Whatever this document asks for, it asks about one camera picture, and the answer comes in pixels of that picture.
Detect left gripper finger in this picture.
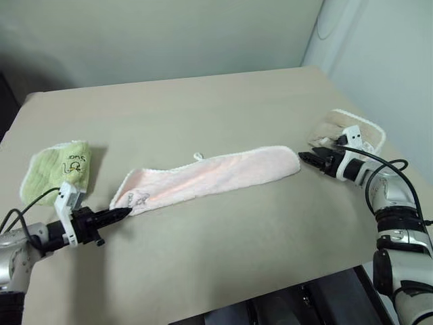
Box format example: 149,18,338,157
98,207,132,221
99,210,131,228

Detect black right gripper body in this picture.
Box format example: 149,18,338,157
321,148,346,179

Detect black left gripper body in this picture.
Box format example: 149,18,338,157
72,207,106,247

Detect beige towel white trim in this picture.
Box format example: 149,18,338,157
307,108,387,160

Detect green towel with embroidery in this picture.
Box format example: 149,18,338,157
19,139,94,207

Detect pink towel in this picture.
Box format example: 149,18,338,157
108,145,302,217

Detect dark rounded shapes below table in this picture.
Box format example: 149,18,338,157
202,264,385,325

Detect black furniture piece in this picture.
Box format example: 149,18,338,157
0,70,21,145

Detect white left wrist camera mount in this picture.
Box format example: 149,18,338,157
53,181,86,245

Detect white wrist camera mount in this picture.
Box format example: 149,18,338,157
53,181,86,245
333,124,377,182

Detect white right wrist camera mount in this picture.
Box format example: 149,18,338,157
333,124,377,182

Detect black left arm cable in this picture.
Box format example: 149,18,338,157
0,187,66,254

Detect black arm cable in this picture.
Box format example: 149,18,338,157
0,187,66,254
336,135,433,251

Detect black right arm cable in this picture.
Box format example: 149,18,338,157
336,135,433,251

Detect thin grey cable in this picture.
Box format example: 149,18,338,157
315,5,336,41

